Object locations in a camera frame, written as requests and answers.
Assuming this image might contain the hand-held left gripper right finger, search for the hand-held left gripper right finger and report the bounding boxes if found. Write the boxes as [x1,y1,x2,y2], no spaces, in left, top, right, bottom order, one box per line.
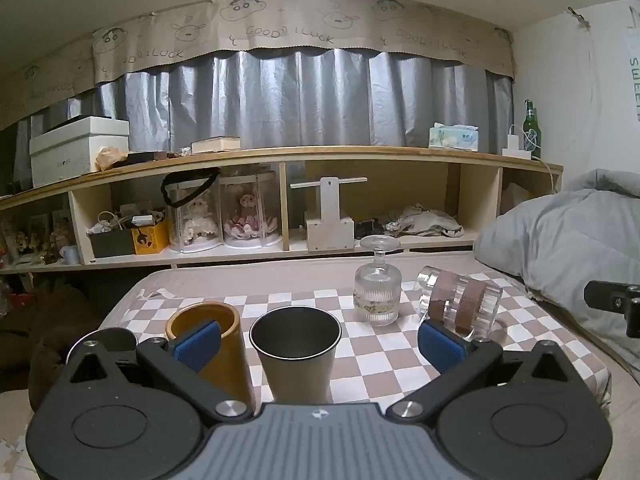
[387,320,589,424]

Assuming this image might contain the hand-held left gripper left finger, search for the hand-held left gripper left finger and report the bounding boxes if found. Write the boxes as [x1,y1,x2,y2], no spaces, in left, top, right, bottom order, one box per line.
[59,321,254,424]

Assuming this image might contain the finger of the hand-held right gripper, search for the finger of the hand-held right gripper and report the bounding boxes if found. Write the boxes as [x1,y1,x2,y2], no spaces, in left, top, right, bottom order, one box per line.
[583,280,640,339]

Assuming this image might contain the clear glass cup brown bands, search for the clear glass cup brown bands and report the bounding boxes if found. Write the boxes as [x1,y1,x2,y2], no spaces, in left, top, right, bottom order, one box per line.
[416,264,504,344]

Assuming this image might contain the orange bamboo cup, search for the orange bamboo cup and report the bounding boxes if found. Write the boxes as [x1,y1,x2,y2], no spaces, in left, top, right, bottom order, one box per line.
[164,301,251,407]

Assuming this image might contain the silver metal cup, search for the silver metal cup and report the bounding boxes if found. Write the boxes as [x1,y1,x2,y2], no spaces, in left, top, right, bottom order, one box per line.
[65,327,139,364]

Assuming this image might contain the ribbed stemmed glass cup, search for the ribbed stemmed glass cup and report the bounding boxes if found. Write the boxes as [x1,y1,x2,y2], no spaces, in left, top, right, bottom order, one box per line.
[353,234,404,327]

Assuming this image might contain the grey metal cup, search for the grey metal cup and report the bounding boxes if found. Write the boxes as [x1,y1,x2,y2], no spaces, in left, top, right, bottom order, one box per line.
[248,305,343,404]

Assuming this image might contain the checked brown white cloth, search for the checked brown white cloth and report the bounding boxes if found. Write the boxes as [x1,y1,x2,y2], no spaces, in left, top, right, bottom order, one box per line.
[99,269,612,413]

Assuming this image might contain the grey duvet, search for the grey duvet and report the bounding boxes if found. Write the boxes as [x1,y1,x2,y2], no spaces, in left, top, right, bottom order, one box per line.
[472,168,640,373]

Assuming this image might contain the yellow box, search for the yellow box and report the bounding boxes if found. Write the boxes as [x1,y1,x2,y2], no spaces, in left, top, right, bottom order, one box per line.
[130,219,171,256]

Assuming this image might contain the pile of beige cloth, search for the pile of beige cloth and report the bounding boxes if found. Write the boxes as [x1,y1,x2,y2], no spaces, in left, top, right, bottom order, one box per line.
[379,203,466,239]

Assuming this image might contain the doll in clear dome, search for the doll in clear dome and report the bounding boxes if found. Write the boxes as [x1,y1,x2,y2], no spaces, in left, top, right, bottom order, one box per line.
[220,170,284,250]
[167,175,224,253]

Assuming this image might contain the white paper bag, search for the white paper bag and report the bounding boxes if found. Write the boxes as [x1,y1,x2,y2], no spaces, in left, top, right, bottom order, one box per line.
[501,182,532,214]

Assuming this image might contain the dark green box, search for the dark green box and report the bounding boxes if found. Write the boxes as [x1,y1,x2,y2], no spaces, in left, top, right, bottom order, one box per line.
[87,227,136,260]

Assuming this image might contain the dark brown cloth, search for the dark brown cloth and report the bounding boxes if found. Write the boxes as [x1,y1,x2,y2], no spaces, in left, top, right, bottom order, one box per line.
[0,274,147,413]

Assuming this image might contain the wooden stand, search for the wooden stand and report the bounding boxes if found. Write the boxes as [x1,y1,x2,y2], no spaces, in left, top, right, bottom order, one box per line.
[289,176,369,252]

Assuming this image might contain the white charger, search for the white charger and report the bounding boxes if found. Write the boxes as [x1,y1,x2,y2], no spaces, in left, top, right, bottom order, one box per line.
[501,133,534,160]

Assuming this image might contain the green glass bottle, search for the green glass bottle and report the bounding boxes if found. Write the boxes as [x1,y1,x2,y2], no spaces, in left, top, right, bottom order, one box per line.
[522,100,543,160]

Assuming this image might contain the row of small figurines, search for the row of small figurines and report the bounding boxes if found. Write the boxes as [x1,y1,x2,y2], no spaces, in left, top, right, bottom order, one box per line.
[0,209,76,267]

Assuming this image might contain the dark tray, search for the dark tray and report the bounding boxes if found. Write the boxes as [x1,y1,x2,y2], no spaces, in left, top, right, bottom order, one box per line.
[127,150,177,164]

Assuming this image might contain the thick book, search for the thick book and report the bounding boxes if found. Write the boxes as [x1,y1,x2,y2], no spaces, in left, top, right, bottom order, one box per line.
[190,135,241,155]

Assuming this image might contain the crumpled brown paper bag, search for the crumpled brown paper bag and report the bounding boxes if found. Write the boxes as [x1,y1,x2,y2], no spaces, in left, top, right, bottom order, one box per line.
[94,145,130,172]

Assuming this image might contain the pale green tissue box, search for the pale green tissue box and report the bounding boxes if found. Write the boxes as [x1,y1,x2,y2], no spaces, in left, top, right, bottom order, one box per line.
[428,122,480,152]

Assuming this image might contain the wooden shelf unit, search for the wooden shelf unit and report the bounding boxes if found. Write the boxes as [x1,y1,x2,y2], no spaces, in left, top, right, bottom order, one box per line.
[0,145,565,276]

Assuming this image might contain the white storage box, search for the white storage box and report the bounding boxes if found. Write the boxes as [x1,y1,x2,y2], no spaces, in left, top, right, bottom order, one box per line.
[28,116,130,187]

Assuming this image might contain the black flat box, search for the black flat box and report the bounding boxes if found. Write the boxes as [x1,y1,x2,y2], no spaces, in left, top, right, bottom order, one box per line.
[45,115,96,132]

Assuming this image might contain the grey curtain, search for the grey curtain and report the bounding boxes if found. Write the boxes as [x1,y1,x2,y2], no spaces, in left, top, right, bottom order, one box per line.
[14,47,516,162]

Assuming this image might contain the beige printed valance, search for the beige printed valance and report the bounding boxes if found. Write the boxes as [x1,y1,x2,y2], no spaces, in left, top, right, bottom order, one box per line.
[0,0,516,132]

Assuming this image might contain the white cable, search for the white cable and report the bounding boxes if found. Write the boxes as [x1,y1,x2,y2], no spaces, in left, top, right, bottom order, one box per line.
[509,124,565,197]

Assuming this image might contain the black strap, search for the black strap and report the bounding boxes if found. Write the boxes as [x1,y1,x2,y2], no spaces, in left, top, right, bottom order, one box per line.
[159,167,221,209]

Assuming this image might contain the white wall hanging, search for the white wall hanging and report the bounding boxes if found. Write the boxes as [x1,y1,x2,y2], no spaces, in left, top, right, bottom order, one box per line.
[622,2,640,127]

